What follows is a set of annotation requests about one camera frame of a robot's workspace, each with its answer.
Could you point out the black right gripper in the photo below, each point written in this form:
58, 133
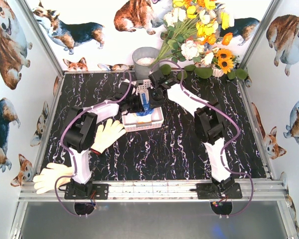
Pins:
153, 95

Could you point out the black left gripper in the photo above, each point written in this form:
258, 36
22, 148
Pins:
138, 103

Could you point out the blue dotted work glove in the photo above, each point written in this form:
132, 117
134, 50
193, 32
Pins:
146, 106

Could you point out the yellow palm glove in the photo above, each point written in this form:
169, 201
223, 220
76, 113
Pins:
141, 119

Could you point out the cream glove off table edge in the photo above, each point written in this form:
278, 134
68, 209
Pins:
45, 181

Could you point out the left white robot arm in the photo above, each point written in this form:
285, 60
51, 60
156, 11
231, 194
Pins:
79, 129

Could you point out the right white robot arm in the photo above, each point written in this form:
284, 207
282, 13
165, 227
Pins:
209, 124

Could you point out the white perforated storage basket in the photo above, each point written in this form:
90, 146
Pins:
157, 115

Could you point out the grey metal bucket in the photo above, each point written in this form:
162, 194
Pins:
143, 59

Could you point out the artificial flower bouquet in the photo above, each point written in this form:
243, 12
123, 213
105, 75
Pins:
199, 31

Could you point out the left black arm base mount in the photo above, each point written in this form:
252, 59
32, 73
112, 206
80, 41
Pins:
90, 190

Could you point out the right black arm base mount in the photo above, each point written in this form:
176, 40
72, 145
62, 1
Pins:
217, 190

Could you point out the aluminium front rail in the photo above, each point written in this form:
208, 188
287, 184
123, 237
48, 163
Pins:
179, 191

